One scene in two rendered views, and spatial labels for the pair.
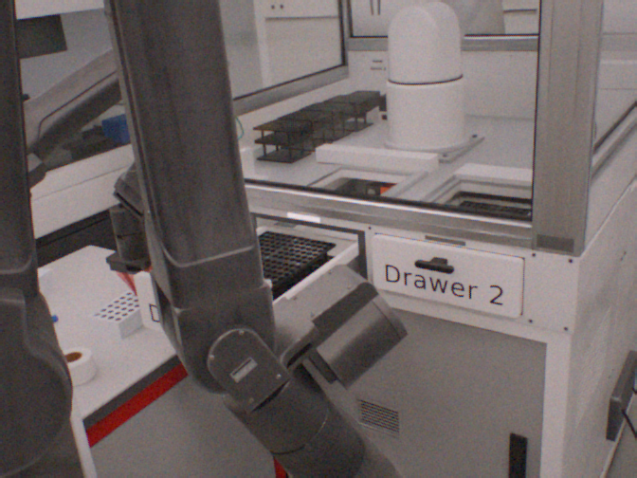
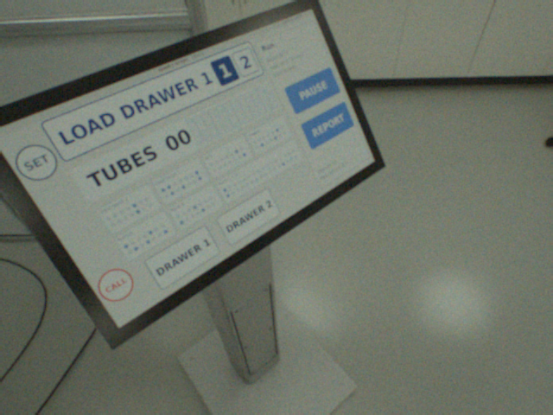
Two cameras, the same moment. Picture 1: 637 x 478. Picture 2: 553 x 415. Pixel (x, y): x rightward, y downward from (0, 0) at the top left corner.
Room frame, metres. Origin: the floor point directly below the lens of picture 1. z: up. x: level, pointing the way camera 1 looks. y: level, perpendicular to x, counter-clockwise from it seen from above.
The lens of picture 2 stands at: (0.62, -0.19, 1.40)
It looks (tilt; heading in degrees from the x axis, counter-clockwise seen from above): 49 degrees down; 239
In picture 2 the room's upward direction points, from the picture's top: 4 degrees counter-clockwise
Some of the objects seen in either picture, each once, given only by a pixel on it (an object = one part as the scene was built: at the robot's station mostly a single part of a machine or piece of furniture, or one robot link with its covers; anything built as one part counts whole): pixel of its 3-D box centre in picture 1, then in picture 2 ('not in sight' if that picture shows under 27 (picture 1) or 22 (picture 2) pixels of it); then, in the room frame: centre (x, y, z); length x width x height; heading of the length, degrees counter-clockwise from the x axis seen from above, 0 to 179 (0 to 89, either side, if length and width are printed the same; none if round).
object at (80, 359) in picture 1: (74, 366); not in sight; (1.05, 0.46, 0.78); 0.07 x 0.07 x 0.04
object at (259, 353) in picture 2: not in sight; (252, 315); (0.47, -0.59, 0.51); 0.50 x 0.45 x 1.02; 95
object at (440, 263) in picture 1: (436, 264); not in sight; (1.08, -0.21, 0.91); 0.07 x 0.04 x 0.01; 54
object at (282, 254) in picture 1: (269, 271); not in sight; (1.19, 0.10, 0.87); 0.22 x 0.18 x 0.06; 144
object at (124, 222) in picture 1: (128, 217); not in sight; (1.26, 0.37, 0.98); 0.07 x 0.06 x 0.07; 154
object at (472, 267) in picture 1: (443, 273); not in sight; (1.10, -0.22, 0.87); 0.29 x 0.02 x 0.11; 54
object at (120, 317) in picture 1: (125, 313); not in sight; (1.24, 0.42, 0.78); 0.12 x 0.08 x 0.04; 151
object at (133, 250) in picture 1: (132, 246); not in sight; (1.25, 0.38, 0.92); 0.10 x 0.07 x 0.07; 61
